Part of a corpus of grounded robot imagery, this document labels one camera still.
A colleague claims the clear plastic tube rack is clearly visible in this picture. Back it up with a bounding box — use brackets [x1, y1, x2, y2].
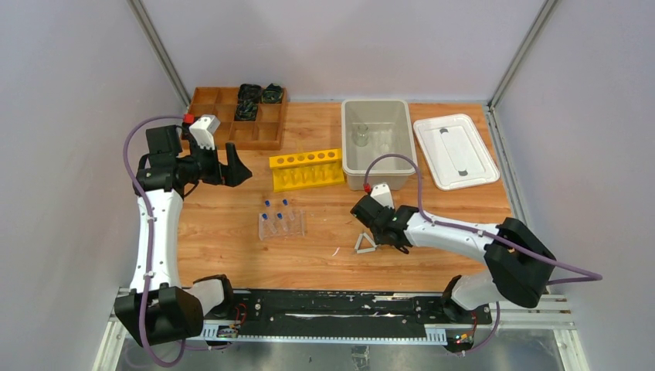
[257, 210, 307, 240]

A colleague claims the white clay triangle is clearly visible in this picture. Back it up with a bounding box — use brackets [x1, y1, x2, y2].
[354, 232, 378, 254]

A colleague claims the wooden compartment tray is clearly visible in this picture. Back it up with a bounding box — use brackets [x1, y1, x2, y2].
[188, 84, 288, 151]

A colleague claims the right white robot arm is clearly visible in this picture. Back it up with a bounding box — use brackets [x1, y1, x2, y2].
[351, 196, 554, 323]

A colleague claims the small glass flask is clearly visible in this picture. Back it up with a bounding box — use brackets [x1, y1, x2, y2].
[353, 123, 369, 148]

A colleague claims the yellow test tube rack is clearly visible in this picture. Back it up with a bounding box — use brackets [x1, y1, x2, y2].
[269, 148, 345, 192]

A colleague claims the white plastic bin lid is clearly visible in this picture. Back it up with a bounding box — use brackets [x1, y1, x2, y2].
[412, 114, 500, 191]

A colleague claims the grey plastic bin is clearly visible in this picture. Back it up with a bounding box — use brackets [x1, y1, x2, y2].
[341, 99, 418, 190]

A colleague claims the black cable bundle right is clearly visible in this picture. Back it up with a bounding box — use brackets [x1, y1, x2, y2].
[261, 83, 285, 104]

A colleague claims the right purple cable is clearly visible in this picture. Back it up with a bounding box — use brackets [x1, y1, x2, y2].
[363, 153, 604, 357]

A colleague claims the black cable bundle left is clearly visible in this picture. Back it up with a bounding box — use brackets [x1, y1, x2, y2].
[237, 83, 263, 102]

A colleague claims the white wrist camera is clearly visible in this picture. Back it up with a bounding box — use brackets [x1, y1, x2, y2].
[369, 182, 395, 209]
[189, 114, 221, 150]

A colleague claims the small glass beaker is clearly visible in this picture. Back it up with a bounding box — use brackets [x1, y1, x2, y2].
[376, 131, 394, 155]

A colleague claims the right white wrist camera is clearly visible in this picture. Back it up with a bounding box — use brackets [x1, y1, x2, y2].
[369, 182, 395, 209]

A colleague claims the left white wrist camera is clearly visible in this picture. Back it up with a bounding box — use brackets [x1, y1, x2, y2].
[189, 114, 221, 150]

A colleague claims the black cable bundle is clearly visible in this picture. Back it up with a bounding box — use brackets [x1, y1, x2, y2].
[261, 83, 285, 104]
[237, 83, 263, 102]
[234, 100, 260, 122]

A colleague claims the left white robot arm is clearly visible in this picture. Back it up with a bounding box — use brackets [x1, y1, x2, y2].
[114, 122, 252, 345]

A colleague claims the black cable bundle lower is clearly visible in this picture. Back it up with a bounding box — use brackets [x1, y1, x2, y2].
[234, 100, 260, 122]

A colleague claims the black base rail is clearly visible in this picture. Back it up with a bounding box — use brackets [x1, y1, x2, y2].
[194, 289, 493, 352]

